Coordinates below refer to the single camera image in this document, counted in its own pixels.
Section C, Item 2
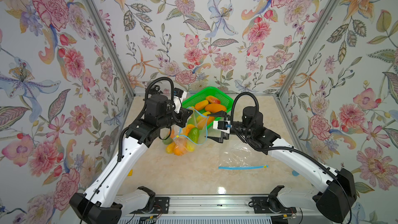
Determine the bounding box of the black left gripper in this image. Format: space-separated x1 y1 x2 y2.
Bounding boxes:
157 106 194 129

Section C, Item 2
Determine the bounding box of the green mango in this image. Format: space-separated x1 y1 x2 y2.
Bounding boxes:
188 127 200 144

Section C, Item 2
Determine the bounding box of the clear zip-top bag blue zipper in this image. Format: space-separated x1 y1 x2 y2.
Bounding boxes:
163 106 215 156

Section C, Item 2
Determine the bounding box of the orange mango back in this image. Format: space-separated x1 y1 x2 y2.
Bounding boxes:
194 100 209 111

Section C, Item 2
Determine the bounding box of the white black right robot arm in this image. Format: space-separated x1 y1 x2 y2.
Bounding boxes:
213 92 357 224

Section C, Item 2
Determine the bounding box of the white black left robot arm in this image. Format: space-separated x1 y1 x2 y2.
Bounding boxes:
69 77 193 224

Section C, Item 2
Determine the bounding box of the orange mango front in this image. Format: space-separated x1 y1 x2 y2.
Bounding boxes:
205 103 227 113

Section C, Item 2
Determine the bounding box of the red yellow mango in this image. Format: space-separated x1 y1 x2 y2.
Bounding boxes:
206 95 221 104

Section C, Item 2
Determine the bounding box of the green plastic basket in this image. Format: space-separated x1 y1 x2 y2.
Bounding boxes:
182 87 234 131

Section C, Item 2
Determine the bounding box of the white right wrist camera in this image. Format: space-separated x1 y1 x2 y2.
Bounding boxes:
213 120 231 133

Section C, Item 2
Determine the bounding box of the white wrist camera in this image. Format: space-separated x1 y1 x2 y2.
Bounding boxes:
173 88 187 114
213 120 231 133

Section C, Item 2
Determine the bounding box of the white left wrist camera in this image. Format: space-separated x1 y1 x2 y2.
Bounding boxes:
173 88 187 114

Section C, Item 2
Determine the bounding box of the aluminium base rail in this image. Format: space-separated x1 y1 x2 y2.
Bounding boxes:
76 194 343 218

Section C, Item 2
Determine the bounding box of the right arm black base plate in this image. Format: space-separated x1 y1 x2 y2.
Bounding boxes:
248 196 297 215

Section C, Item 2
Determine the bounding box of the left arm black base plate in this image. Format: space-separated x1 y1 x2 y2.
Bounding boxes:
131 197 171 215

